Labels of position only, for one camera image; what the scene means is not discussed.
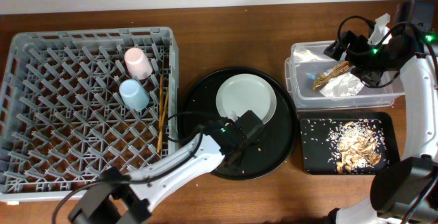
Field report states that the round black tray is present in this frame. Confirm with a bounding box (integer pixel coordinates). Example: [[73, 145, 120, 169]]
[[178, 66, 299, 180]]

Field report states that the blue cup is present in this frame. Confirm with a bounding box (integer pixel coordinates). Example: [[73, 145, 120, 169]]
[[119, 79, 150, 112]]

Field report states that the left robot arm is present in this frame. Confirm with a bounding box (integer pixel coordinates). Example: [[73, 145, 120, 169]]
[[67, 116, 263, 223]]

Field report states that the clear plastic bin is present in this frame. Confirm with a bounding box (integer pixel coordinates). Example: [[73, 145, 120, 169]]
[[285, 40, 404, 111]]

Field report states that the grey dishwasher rack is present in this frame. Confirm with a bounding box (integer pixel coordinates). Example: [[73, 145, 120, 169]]
[[1, 27, 179, 203]]

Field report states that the brown snack wrapper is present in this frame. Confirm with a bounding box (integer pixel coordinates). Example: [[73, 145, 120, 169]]
[[312, 61, 350, 90]]

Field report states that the wooden chopstick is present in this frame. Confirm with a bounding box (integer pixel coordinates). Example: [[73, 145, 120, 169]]
[[159, 91, 169, 132], [157, 75, 164, 154]]

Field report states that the black rectangular tray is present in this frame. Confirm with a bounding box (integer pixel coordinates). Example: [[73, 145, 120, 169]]
[[300, 112, 400, 175]]

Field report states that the grey plate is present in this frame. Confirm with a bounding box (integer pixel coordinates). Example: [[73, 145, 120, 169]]
[[216, 73, 276, 124]]

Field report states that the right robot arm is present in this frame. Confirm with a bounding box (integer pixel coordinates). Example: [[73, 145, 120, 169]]
[[324, 0, 437, 223]]

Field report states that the pink cup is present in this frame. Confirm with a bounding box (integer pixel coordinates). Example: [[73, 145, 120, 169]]
[[124, 47, 153, 80]]

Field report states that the white tissue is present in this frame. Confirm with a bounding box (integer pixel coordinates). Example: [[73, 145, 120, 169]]
[[320, 72, 364, 97]]

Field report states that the pile of food scraps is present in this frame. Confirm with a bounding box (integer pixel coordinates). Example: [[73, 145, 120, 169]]
[[326, 119, 387, 174]]

